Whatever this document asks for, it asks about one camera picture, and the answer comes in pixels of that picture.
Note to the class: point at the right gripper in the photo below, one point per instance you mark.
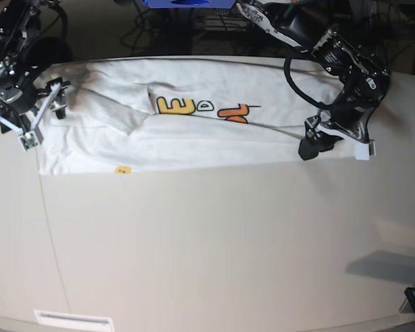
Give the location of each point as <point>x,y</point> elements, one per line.
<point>23,112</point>

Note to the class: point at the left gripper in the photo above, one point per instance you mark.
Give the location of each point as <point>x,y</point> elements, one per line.
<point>321,136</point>

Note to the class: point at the white printed T-shirt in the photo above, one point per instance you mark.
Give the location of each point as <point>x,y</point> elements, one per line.
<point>137,115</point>

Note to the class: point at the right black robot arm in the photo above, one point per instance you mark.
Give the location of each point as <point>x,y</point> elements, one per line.
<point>25,54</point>

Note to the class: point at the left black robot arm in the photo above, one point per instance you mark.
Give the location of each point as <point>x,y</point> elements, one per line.
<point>310,33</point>

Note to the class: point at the blue box at top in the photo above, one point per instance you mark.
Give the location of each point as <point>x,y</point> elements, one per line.
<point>155,4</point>

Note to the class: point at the white paper label strip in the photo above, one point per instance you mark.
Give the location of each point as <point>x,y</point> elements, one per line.
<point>71,321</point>

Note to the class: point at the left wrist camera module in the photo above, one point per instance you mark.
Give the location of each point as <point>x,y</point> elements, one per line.
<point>364,151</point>

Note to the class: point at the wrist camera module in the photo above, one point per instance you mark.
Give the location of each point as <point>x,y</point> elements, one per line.
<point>364,151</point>
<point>30,139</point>

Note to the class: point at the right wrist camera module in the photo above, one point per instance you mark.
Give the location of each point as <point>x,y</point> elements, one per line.
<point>30,139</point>

